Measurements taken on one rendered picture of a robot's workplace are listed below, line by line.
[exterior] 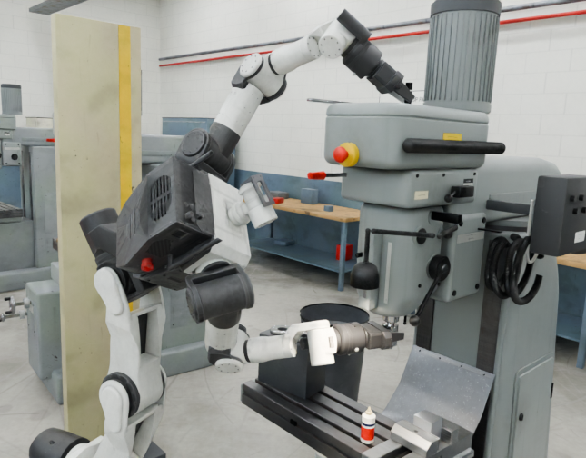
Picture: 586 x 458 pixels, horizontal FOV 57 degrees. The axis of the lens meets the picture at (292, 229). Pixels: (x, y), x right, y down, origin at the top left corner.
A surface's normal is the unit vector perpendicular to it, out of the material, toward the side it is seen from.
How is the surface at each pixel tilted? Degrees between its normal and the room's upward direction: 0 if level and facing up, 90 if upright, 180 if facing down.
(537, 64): 90
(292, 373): 90
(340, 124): 90
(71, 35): 90
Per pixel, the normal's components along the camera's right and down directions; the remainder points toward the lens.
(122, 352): -0.44, 0.13
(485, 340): -0.74, 0.08
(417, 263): 0.67, 0.15
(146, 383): 0.89, -0.04
